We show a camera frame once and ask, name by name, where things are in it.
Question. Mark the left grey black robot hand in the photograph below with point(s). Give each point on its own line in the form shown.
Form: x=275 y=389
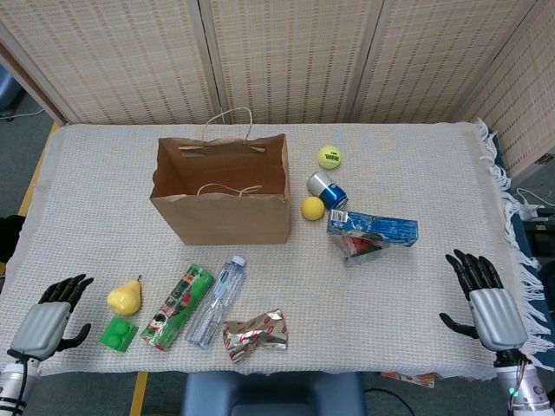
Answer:
x=41 y=327

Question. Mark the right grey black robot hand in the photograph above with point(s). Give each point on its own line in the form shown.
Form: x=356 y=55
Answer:
x=498 y=318

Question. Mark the green toy block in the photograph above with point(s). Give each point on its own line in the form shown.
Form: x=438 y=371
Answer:
x=117 y=333

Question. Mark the yellow toy pear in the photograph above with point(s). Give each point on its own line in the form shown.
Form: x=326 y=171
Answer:
x=126 y=299

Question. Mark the green snack packet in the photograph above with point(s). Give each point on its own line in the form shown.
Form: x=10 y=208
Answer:
x=173 y=307

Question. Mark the clear plastic water bottle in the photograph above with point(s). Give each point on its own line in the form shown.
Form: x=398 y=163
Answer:
x=217 y=299

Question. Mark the silver snack wrapper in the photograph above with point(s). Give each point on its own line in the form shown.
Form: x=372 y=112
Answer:
x=256 y=333

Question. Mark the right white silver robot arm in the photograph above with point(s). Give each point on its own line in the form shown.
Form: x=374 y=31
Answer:
x=524 y=390

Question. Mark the brown paper bag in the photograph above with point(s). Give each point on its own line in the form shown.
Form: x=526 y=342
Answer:
x=234 y=221

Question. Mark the black equipment box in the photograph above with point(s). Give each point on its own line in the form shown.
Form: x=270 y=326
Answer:
x=542 y=236

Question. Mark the black object beside table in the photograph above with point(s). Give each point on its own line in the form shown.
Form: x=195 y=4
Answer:
x=8 y=238

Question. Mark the white woven fringed tablecloth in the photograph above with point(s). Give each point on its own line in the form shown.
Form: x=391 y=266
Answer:
x=390 y=303

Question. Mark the white power strip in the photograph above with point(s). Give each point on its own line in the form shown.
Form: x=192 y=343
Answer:
x=529 y=211

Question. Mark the blue cookie box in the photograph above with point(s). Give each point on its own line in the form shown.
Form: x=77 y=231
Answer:
x=381 y=227

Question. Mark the clear plastic box red contents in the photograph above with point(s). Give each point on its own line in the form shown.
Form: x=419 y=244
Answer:
x=360 y=251

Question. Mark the blue silver drink can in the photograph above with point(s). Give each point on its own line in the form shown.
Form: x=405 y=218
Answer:
x=329 y=193

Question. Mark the yellow foam ball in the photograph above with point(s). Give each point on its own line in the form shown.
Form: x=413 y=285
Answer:
x=312 y=209

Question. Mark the yellow-green tennis ball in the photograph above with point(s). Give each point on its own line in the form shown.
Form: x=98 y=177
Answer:
x=330 y=157

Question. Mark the blue office chair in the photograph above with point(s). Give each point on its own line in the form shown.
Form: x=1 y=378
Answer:
x=6 y=91

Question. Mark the woven folding screen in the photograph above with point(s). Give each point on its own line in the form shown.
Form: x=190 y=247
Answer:
x=303 y=56

